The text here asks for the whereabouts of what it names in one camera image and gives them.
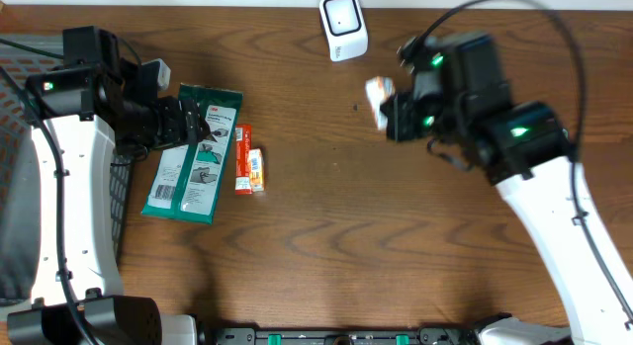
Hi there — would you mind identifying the white barcode scanner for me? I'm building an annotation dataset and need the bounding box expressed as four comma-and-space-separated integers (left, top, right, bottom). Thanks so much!
318, 0, 369, 62

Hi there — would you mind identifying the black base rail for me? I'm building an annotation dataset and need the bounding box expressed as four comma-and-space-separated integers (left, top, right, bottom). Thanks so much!
199, 327, 482, 345

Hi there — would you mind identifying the red orange stick packet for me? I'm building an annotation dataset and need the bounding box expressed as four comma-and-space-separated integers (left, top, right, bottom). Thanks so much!
235, 124, 252, 195

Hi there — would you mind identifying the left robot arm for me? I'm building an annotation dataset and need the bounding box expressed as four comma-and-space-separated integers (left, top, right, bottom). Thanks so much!
7, 26, 210, 344

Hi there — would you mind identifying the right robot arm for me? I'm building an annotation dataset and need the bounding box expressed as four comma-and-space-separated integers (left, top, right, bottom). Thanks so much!
381, 33, 632, 344

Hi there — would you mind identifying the white green packet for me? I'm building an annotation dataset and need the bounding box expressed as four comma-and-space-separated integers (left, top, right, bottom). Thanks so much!
141, 85, 243, 224

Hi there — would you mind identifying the orange tissue pack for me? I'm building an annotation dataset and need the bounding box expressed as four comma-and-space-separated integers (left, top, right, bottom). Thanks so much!
365, 76, 396, 130
247, 148, 265, 192

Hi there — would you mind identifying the grey plastic mesh basket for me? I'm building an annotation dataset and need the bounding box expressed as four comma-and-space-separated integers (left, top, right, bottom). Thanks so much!
1, 34, 133, 308

